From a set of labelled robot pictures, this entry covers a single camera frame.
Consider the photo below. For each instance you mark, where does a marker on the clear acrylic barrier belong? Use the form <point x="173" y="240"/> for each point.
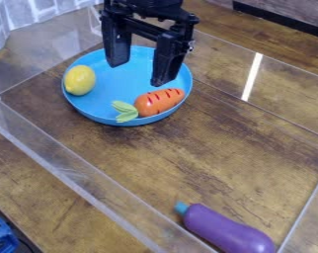
<point x="157" y="231"/>

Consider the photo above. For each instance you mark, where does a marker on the blue round tray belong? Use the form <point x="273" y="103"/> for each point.
<point x="123" y="84"/>

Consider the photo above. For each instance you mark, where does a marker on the white curtain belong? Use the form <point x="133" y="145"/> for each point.
<point x="21" y="13"/>

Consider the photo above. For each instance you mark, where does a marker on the purple toy eggplant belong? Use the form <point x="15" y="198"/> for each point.
<point x="232" y="236"/>

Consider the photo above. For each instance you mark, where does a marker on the orange toy carrot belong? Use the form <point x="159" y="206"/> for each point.
<point x="149" y="105"/>

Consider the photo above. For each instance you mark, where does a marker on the yellow toy lemon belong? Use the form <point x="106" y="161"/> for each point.
<point x="79" y="80"/>

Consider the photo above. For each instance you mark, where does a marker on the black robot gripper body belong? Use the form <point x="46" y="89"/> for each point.
<point x="123" y="17"/>

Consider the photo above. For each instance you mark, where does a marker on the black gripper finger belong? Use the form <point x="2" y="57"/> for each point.
<point x="118" y="40"/>
<point x="170" y="53"/>

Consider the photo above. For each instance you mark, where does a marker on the blue device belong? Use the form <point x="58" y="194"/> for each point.
<point x="9" y="239"/>

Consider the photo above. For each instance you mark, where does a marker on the black baseboard strip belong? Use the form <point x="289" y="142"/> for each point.
<point x="277" y="18"/>

